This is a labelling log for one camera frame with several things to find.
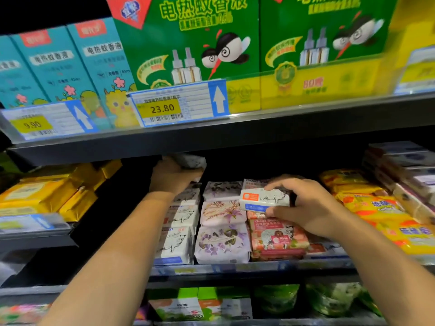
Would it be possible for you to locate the person's left hand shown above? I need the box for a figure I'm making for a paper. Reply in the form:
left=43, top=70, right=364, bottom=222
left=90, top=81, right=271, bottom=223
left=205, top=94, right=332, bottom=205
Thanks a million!
left=148, top=154, right=206, bottom=197

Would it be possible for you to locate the person's right hand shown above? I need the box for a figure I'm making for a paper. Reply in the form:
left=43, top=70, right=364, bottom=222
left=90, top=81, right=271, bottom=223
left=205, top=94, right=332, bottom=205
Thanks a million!
left=264, top=174, right=351, bottom=242

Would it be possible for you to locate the white blue print soap box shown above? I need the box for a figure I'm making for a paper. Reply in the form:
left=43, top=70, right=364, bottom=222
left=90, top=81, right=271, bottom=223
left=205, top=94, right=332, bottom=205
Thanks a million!
left=239, top=178, right=293, bottom=213
left=163, top=203, right=201, bottom=231
left=173, top=187, right=201, bottom=206
left=154, top=226, right=196, bottom=266
left=173, top=154, right=208, bottom=170

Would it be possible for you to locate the stack of pink soap boxes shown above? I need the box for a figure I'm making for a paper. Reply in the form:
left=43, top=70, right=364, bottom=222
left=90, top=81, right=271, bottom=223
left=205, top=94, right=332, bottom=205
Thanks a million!
left=246, top=210, right=311, bottom=261

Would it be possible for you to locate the stack of yellow soap boxes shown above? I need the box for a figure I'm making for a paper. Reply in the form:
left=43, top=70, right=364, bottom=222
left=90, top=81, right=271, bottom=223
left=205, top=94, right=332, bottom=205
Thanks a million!
left=319, top=168, right=435, bottom=257

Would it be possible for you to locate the stack of white purple soap boxes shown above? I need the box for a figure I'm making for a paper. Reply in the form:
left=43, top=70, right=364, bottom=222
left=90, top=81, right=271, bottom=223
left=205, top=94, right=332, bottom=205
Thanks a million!
left=362, top=140, right=435, bottom=225

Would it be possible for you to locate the stack of yellow soap cartons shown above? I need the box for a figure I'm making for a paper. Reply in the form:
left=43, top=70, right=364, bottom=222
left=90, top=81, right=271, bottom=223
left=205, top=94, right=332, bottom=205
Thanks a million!
left=0, top=159, right=123, bottom=223

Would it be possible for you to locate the person's right forearm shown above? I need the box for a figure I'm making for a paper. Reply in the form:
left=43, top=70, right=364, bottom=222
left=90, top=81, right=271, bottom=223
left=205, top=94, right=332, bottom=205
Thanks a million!
left=326, top=203, right=435, bottom=326

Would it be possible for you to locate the person's left forearm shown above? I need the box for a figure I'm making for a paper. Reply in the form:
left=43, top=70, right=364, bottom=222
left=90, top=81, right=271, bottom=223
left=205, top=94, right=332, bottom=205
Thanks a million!
left=37, top=190, right=178, bottom=326

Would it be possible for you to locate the green white carton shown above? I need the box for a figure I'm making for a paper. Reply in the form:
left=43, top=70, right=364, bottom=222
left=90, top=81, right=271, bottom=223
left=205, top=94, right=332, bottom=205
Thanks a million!
left=148, top=288, right=203, bottom=322
left=198, top=287, right=254, bottom=321

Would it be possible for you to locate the teal box yellow cartoon print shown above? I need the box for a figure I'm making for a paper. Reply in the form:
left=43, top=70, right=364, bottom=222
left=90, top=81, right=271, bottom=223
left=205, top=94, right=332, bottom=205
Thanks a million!
left=67, top=18, right=140, bottom=129

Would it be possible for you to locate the green box mosquito print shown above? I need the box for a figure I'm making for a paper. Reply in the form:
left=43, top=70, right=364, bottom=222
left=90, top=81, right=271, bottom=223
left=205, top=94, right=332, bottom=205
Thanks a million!
left=258, top=0, right=400, bottom=109
left=106, top=0, right=262, bottom=114

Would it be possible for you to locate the white blue price strip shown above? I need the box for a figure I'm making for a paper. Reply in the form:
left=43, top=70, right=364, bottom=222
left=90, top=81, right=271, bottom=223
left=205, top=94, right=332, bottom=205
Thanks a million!
left=0, top=214, right=72, bottom=235

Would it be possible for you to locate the white plastic pack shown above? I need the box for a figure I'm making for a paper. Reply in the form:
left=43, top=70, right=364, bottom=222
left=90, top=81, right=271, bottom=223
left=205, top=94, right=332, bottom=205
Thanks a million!
left=0, top=251, right=35, bottom=286

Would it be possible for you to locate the row of pink orange packets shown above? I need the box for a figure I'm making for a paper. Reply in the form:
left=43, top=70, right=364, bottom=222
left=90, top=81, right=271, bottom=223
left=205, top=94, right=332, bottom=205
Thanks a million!
left=0, top=303, right=52, bottom=325

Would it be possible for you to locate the large yellow box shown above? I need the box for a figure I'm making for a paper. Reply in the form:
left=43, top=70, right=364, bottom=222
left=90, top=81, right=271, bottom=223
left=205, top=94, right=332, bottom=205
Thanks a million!
left=391, top=0, right=435, bottom=65

